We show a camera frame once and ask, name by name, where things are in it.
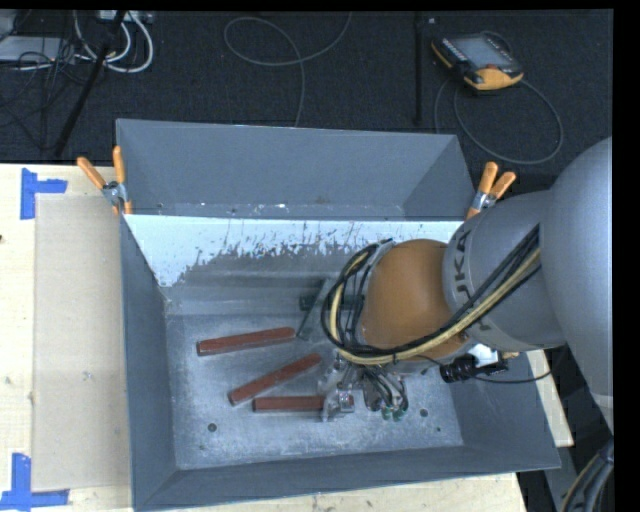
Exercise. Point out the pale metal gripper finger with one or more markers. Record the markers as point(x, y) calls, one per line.
point(330, 382)
point(340, 404)

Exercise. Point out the red-brown block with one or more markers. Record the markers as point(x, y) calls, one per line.
point(287, 403)
point(275, 378)
point(245, 341)

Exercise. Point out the grey metal bin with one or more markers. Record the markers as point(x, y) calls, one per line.
point(280, 170)

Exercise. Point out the pale wood flat board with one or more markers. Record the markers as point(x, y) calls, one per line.
point(75, 340)

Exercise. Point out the black cylinder on white bracket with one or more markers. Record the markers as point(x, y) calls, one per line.
point(457, 371)

